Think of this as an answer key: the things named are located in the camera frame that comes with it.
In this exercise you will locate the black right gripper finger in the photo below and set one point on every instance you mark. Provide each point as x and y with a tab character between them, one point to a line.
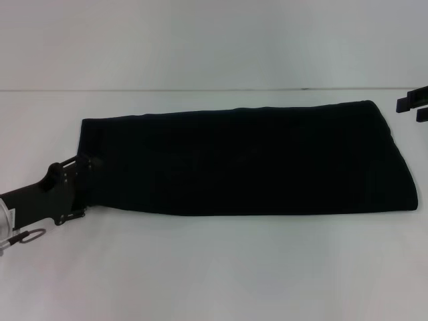
422	114
416	100

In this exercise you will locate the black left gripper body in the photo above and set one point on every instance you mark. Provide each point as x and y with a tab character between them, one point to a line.
57	190

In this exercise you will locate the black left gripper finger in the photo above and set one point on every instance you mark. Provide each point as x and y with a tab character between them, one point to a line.
95	162
75	213

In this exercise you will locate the black t-shirt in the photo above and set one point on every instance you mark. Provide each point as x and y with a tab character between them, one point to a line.
234	160

